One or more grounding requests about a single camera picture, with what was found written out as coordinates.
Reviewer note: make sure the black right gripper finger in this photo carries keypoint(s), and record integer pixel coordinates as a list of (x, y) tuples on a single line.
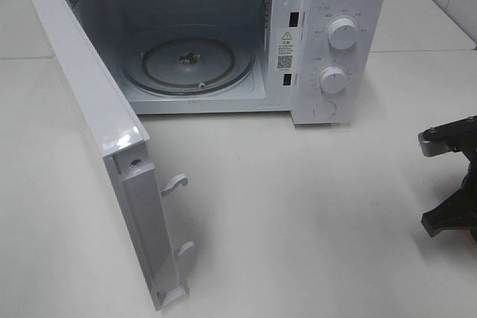
[(452, 214)]

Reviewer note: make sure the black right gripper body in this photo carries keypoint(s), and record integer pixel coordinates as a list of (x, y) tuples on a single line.
[(468, 188)]

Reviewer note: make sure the round white door button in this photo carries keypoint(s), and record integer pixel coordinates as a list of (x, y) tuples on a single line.
[(324, 111)]

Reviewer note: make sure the white microwave door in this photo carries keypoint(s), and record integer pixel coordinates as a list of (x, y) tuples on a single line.
[(119, 141)]

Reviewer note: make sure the lower white timer knob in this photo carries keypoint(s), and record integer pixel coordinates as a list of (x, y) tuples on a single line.
[(332, 80)]

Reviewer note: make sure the upper white power knob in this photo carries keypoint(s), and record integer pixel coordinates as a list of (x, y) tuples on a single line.
[(342, 32)]

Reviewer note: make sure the white microwave oven body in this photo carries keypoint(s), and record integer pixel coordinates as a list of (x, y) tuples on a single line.
[(109, 24)]

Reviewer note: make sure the warning label sticker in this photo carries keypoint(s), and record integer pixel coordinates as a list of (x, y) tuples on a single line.
[(286, 48)]

